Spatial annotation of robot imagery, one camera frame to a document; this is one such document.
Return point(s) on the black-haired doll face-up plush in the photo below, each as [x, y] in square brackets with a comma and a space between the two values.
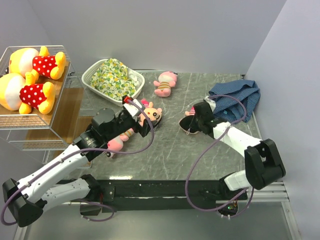
[154, 114]

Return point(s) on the pink pig plush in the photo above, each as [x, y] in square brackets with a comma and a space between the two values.
[164, 84]
[117, 143]

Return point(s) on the blue checked shirt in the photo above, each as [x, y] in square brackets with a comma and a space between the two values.
[235, 99]

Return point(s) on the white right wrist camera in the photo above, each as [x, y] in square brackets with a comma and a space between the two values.
[211, 102]

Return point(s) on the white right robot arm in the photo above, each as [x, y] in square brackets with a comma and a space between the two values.
[262, 161]

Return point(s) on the black-haired doll face-down plush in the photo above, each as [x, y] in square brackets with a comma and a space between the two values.
[188, 122]

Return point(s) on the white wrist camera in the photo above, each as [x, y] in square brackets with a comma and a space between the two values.
[133, 106]
[211, 102]

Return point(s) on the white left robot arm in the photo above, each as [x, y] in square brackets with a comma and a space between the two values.
[28, 198]

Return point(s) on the white perforated plastic basket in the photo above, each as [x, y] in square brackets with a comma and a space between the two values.
[138, 79]

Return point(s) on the lemon print cloth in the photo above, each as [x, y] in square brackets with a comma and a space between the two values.
[112, 80]

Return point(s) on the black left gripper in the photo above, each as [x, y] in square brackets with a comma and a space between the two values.
[137, 127]

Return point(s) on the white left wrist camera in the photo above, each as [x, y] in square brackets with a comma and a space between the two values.
[133, 106]

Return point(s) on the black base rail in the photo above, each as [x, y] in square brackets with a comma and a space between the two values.
[142, 195]

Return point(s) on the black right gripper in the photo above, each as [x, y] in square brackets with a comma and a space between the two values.
[198, 129]

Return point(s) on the yellow bear plush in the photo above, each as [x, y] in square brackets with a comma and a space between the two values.
[18, 93]
[37, 62]

